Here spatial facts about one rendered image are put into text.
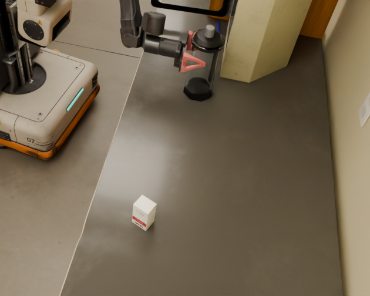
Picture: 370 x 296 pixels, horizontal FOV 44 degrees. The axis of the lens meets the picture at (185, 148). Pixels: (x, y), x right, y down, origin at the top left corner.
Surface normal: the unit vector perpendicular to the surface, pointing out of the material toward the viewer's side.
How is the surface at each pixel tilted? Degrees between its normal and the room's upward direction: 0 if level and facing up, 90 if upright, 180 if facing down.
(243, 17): 90
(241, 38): 90
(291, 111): 0
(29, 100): 0
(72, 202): 0
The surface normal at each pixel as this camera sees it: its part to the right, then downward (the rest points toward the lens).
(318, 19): -0.15, 0.74
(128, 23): -0.43, 0.34
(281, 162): 0.13, -0.64
